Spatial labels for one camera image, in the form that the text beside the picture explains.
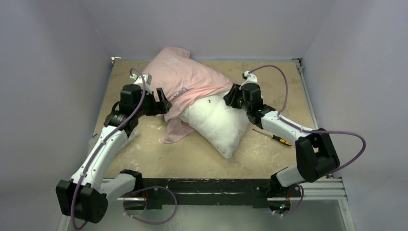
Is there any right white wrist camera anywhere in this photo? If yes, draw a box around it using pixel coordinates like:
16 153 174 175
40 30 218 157
239 71 258 90

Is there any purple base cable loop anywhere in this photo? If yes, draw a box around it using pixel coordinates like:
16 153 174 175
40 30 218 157
123 186 178 225

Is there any yellow black screwdriver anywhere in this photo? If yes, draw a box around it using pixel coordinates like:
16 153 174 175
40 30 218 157
252 128 291 146

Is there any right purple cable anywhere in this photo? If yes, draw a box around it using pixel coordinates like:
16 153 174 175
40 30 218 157
245 65 367 178

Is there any clear plastic bag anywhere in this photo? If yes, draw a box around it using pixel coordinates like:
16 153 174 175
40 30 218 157
89 126 139 150

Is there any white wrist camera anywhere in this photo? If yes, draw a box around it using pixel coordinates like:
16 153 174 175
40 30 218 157
239 71 258 90
130 73 153 94

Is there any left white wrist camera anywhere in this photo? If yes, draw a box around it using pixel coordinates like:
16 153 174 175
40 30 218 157
130 73 153 94

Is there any white pillow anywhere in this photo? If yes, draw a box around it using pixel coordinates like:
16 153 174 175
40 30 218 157
180 91 249 159

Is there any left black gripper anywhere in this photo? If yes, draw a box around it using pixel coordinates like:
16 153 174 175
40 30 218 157
134 88 171 118

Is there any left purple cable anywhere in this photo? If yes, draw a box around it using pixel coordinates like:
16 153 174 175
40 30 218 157
70 67 147 231

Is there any pink pillow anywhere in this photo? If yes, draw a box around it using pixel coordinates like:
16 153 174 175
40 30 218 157
142 47 232 143

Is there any black base bar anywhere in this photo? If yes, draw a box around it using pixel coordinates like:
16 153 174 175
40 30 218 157
122 178 301 210

